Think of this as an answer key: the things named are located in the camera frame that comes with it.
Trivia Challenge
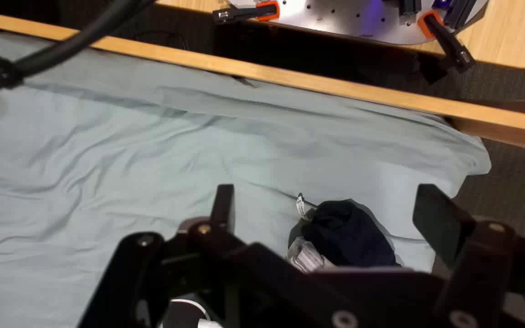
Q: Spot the light blue bed sheet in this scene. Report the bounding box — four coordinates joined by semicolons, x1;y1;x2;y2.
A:
0;26;494;328

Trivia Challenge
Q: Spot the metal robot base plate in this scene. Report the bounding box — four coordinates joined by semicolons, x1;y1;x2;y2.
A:
273;0;492;48

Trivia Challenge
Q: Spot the navy blue garment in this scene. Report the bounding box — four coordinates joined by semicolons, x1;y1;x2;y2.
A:
301;199;399;270

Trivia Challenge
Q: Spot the wooden bed frame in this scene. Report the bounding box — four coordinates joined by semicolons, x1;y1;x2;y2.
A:
0;8;525;157

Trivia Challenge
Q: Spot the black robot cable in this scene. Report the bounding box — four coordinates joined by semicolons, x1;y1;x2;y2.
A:
0;0;155;102

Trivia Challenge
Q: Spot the orange handled clamp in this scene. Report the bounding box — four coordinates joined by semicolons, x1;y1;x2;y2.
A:
415;8;477;86
211;0;284;26

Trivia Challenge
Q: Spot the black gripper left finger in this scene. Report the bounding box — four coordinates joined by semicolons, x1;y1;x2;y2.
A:
78;183;259;328

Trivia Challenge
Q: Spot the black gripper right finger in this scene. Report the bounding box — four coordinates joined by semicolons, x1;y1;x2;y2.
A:
412;183;525;328

